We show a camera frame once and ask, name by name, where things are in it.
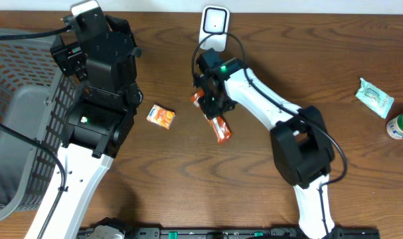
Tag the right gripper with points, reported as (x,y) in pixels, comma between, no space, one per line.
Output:
(210,111)

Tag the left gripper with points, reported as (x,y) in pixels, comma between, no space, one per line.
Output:
(118,32)

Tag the red orange candy bar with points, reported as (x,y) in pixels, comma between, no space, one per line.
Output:
(220,127)

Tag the orange snack packet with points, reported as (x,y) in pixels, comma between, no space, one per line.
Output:
(161,116)

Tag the teal wet wipes pack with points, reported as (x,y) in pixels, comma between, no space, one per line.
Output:
(374,98)

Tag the green lid white jar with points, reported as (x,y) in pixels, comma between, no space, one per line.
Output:
(394,127)

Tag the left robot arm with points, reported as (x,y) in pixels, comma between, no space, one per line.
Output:
(99,119)

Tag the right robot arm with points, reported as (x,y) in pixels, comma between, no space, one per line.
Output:
(302,148)

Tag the white barcode scanner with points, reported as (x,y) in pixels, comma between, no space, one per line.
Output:
(213,29)

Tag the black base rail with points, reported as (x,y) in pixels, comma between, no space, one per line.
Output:
(114,228)

